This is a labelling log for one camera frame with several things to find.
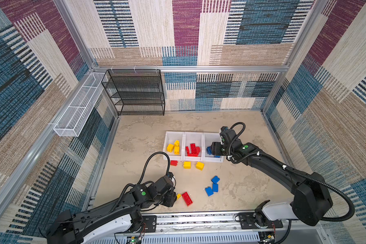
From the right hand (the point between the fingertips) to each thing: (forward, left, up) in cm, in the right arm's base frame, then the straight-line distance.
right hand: (218, 149), depth 86 cm
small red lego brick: (-2, +26, -13) cm, 29 cm away
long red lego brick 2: (-23, +18, -12) cm, 31 cm away
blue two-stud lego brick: (+5, +4, -9) cm, 11 cm away
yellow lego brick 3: (-5, +10, -10) cm, 15 cm away
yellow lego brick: (+7, +28, -8) cm, 30 cm away
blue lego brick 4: (-19, +6, -12) cm, 23 cm away
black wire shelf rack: (+45, +53, +6) cm, 70 cm away
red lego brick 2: (+5, +17, -9) cm, 20 cm away
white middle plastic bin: (+14, +11, -9) cm, 20 cm away
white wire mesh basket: (+15, +86, +7) cm, 88 cm away
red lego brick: (+6, +13, -9) cm, 17 cm away
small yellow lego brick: (-21, +22, -11) cm, 33 cm away
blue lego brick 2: (-13, +2, -12) cm, 17 cm away
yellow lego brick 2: (-4, +17, -10) cm, 21 cm away
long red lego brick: (+2, +15, -9) cm, 18 cm away
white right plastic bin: (+14, +3, -9) cm, 17 cm away
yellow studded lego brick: (+9, +24, -8) cm, 27 cm away
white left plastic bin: (+15, +29, -10) cm, 34 cm away
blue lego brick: (-1, 0, -5) cm, 6 cm away
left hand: (-23, +24, -9) cm, 34 cm away
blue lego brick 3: (-17, +2, -11) cm, 21 cm away
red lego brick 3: (+5, +10, -9) cm, 14 cm away
